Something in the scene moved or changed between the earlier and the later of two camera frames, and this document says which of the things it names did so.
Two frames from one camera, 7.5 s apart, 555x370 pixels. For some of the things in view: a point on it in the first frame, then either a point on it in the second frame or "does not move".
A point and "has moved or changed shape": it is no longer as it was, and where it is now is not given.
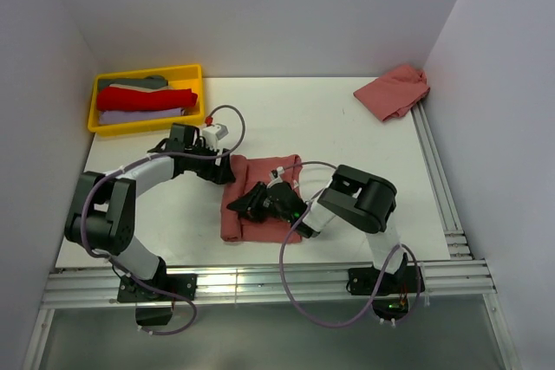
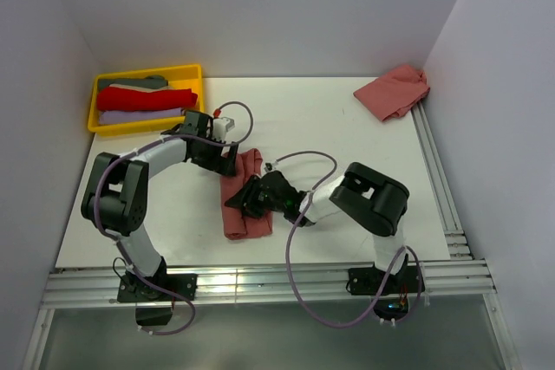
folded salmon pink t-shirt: x=390 y=95 does not move
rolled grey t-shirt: x=152 y=81 does not move
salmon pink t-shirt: x=240 y=174 has moved or changed shape
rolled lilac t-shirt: x=109 y=116 does not move
